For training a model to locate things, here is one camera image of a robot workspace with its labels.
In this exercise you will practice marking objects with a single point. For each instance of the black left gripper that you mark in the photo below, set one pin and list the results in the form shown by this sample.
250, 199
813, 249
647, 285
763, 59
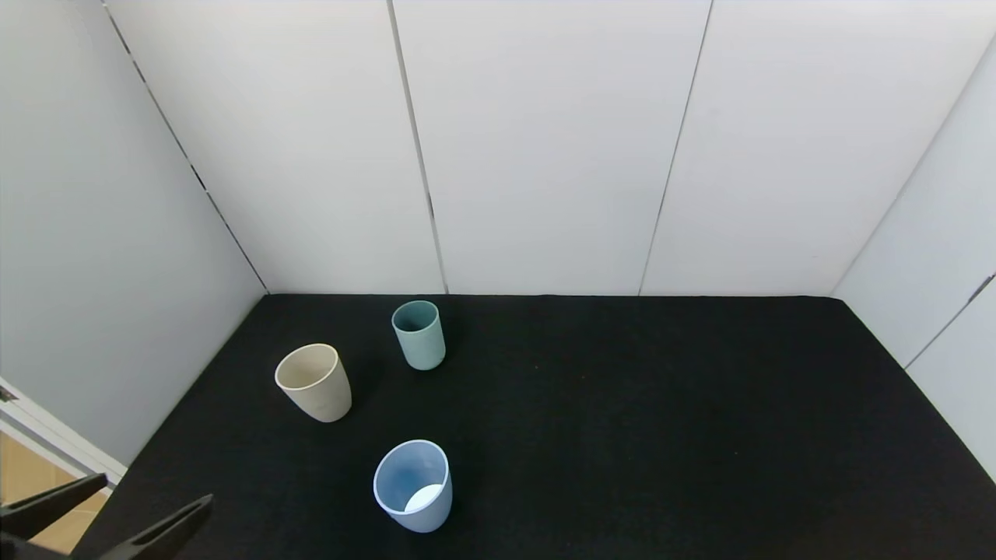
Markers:
23, 551

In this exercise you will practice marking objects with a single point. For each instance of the teal plastic cup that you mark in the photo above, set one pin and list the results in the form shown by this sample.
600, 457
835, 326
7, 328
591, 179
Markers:
422, 346

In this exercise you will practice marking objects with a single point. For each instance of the light blue plastic cup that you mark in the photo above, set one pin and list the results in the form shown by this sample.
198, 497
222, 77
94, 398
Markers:
428, 513

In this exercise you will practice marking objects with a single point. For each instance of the white panel base rail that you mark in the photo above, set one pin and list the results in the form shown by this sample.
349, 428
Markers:
47, 439

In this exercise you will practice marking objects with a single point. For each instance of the small metal bracket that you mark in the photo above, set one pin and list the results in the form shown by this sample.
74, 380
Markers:
6, 393

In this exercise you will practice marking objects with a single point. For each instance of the beige plastic cup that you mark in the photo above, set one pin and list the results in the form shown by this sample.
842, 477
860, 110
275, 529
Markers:
319, 397

